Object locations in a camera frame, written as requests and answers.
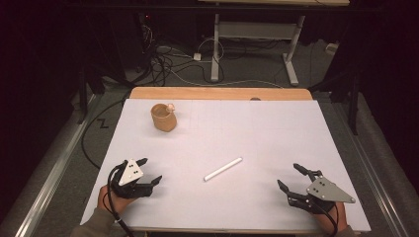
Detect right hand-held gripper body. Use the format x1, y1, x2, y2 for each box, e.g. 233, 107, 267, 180
287, 169, 357, 215

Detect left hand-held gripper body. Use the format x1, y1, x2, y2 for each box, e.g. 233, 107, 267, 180
110, 158, 154, 199

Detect person's right hand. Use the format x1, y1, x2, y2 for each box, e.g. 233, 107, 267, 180
311, 200, 349, 233

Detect person's left hand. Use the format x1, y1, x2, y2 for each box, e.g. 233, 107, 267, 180
97, 184, 133, 215

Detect tan ceramic cup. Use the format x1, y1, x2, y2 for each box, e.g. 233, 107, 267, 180
149, 103, 178, 133

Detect white straw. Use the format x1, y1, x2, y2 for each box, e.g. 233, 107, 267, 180
203, 156, 244, 183

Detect white table sheet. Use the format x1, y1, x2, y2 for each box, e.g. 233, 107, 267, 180
79, 98, 373, 233

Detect black metal stand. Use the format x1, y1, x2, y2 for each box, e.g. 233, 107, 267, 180
77, 65, 89, 125
348, 73, 361, 136

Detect white box on floor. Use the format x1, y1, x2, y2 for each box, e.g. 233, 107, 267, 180
325, 42, 340, 56

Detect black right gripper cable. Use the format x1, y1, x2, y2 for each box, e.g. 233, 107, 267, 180
309, 197, 341, 237

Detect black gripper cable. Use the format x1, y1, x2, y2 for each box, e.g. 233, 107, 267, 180
309, 197, 341, 237
104, 163, 136, 237

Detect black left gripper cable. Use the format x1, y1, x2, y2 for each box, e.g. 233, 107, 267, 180
104, 163, 136, 237

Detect grey metal rail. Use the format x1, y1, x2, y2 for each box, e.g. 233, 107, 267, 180
0, 94, 102, 237
330, 98, 411, 237

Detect black floor cable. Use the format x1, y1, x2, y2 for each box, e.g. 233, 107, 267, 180
80, 90, 132, 171

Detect tangle of floor cables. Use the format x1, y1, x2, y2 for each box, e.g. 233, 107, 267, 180
134, 24, 285, 90

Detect white metal desk frame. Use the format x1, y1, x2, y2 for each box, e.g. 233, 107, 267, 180
209, 12, 306, 88

